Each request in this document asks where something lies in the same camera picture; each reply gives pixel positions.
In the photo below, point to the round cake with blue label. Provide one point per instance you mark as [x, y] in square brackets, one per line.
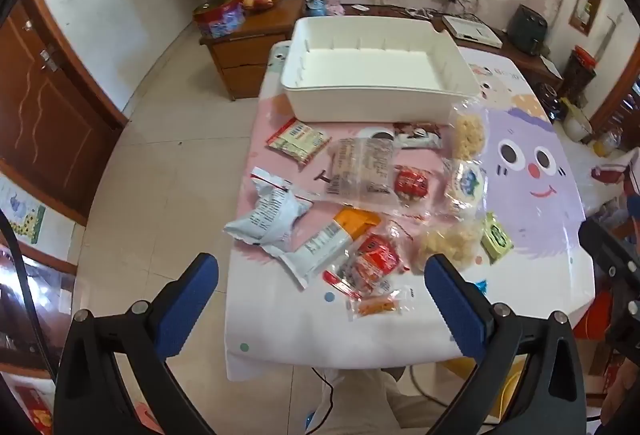
[465, 182]

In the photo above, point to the red candy packet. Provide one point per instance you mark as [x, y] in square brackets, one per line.
[411, 182]

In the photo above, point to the small orange snack packet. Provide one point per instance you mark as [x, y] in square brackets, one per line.
[377, 306]

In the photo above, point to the white bucket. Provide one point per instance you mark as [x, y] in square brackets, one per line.
[577, 125]

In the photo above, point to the red round biscuit tin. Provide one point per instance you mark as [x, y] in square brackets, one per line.
[220, 17]

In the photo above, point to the white flat set-top box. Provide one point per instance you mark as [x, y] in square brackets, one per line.
[472, 31]

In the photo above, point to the white plastic storage bin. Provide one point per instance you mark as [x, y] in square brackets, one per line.
[380, 65]

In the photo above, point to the dark basket with red lid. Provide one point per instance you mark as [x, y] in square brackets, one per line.
[580, 72]

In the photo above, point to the dark green air fryer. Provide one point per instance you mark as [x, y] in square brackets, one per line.
[527, 30]

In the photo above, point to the person's beige trousers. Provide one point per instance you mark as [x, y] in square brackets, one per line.
[370, 405]

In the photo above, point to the brown wooden door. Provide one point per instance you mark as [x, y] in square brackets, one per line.
[45, 115]

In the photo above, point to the blue snow globe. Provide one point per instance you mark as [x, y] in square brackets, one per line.
[316, 4]

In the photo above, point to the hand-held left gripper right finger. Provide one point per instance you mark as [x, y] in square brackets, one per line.
[455, 305]

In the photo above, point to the green pastry packet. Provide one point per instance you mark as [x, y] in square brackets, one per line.
[495, 237]

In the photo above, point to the clear bag of puffed snacks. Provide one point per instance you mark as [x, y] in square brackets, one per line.
[470, 132]

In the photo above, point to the pink figurine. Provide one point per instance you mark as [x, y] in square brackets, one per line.
[336, 8]

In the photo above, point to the brown and white snack packet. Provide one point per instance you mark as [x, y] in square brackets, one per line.
[417, 135]

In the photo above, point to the white chip bag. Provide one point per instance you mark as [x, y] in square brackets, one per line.
[270, 215]

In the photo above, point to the yellow bottle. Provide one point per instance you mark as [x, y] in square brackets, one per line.
[607, 144]

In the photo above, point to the cartoon monster printed tablecloth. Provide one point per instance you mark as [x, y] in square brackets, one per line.
[530, 215]

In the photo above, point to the dark stacked cooking pot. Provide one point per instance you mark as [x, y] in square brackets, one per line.
[550, 101]

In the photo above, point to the clear bag of yellow crisps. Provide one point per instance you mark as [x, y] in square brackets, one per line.
[447, 240]

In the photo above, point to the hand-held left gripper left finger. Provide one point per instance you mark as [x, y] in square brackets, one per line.
[187, 300]

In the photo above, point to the colourful wall poster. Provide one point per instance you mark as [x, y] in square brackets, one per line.
[22, 212]

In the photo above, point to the yellow-green packet with red border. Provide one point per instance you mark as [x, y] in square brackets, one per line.
[297, 141]

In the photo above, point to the clear packet with red label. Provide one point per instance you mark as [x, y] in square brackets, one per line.
[372, 260]

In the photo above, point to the white and orange snack packet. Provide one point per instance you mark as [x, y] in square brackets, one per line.
[325, 245]

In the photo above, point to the clear biscuit packet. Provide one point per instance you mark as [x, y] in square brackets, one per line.
[360, 167]

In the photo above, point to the small blue candy wrapper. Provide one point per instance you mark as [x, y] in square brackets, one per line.
[481, 286]

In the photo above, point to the wooden television cabinet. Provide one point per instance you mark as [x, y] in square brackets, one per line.
[250, 50]

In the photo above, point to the person's right hand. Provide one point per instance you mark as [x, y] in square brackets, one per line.
[622, 390]

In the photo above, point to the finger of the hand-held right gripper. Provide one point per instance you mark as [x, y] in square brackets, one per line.
[597, 242]

